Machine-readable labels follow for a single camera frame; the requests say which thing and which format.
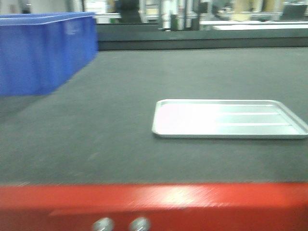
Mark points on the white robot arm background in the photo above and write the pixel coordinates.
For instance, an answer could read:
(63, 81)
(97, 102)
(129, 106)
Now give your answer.
(166, 8)

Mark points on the black conveyor belt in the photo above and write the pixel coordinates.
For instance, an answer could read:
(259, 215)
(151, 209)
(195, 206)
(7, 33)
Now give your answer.
(96, 128)

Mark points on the blue crate on conveyor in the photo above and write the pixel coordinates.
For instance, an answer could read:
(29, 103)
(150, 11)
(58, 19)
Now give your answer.
(39, 52)

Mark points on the flat aluminium tray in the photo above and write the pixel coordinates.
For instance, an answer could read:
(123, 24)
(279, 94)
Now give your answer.
(226, 119)

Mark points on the silver bolt right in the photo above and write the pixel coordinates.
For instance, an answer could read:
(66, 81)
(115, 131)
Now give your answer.
(140, 224)

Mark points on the silver bolt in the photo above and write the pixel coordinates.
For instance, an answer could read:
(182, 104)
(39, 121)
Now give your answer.
(103, 224)
(140, 224)

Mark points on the silver bolt left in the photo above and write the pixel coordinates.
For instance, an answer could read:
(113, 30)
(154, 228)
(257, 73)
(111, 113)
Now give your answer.
(103, 224)

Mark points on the white background table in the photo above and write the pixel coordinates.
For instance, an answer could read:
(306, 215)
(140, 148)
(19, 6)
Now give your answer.
(252, 24)

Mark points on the grey laptop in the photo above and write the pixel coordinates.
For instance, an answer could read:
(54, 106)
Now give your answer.
(293, 12)

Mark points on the black conveyor far guard rail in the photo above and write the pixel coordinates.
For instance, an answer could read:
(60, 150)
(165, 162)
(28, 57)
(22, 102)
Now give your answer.
(148, 37)

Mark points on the red conveyor frame edge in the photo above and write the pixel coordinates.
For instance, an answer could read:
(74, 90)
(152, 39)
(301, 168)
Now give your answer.
(168, 207)

